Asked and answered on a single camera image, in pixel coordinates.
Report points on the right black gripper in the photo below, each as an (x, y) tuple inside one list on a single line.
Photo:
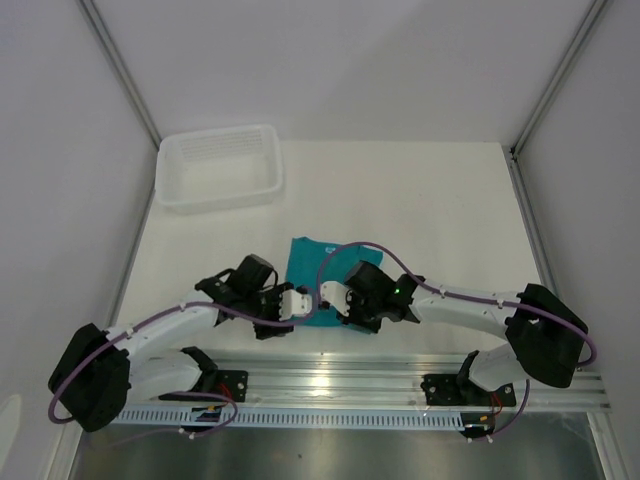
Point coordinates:
[(352, 298)]

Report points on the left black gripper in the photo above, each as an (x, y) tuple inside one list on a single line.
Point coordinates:
[(263, 330)]

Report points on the teal t-shirt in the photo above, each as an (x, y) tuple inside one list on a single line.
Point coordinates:
[(306, 256)]

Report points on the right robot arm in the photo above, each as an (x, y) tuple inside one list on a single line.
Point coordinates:
[(542, 338)]

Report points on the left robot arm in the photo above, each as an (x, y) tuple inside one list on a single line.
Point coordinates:
[(103, 370)]

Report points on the white plastic basket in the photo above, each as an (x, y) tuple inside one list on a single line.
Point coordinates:
[(219, 169)]

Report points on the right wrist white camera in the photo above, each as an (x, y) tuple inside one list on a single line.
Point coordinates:
[(336, 295)]

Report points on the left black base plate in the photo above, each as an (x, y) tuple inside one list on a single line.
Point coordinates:
[(217, 387)]

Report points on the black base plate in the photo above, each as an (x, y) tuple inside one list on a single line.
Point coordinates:
[(443, 390), (217, 387)]

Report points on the aluminium mounting rail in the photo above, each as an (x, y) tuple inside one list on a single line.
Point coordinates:
[(336, 380)]

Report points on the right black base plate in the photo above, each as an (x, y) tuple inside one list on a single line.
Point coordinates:
[(443, 390)]

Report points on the white slotted cable duct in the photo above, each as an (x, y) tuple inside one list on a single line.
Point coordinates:
[(207, 417)]

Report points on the left aluminium frame post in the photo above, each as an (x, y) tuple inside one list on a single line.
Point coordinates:
[(119, 68)]

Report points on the aluminium frame post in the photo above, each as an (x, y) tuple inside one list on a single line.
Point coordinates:
[(571, 53), (119, 68)]

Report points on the right aluminium frame post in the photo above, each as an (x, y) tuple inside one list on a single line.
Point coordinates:
[(571, 53)]

